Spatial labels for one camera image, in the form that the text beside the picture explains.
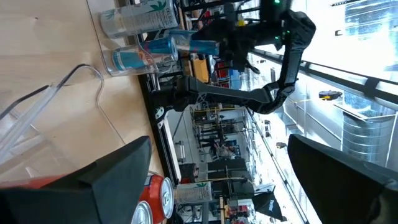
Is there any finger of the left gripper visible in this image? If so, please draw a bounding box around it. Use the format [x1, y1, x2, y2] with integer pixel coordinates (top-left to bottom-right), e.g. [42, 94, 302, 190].
[191, 24, 229, 41]

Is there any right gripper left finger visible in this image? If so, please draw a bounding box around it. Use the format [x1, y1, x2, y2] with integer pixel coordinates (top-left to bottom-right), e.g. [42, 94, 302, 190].
[0, 136, 152, 224]

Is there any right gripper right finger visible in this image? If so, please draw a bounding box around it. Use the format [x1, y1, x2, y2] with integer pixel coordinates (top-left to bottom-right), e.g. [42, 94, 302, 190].
[287, 133, 398, 224]

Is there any white Celsius can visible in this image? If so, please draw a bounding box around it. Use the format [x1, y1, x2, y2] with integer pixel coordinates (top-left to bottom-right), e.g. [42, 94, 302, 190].
[173, 181, 214, 205]
[99, 0, 180, 39]

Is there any clear plastic bin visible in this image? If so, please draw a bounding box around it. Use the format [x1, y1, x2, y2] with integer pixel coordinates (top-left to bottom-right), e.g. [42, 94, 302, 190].
[0, 63, 106, 187]
[93, 0, 181, 78]

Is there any black Trossen softbox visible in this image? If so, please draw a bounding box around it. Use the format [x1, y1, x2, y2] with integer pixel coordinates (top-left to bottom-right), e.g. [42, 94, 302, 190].
[251, 183, 286, 223]

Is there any yellow and black reel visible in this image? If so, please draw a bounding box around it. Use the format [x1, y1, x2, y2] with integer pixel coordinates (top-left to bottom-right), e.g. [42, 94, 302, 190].
[318, 90, 343, 101]

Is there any black overhead rig beam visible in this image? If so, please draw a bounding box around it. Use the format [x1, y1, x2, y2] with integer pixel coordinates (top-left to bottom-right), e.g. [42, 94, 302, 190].
[248, 46, 398, 105]

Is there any silver ventilation duct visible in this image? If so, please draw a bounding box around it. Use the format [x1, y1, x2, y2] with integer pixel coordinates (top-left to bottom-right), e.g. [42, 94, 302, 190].
[341, 93, 396, 166]

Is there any black table frame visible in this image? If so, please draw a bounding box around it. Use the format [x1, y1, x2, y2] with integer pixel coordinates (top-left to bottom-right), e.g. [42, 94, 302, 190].
[137, 73, 183, 187]

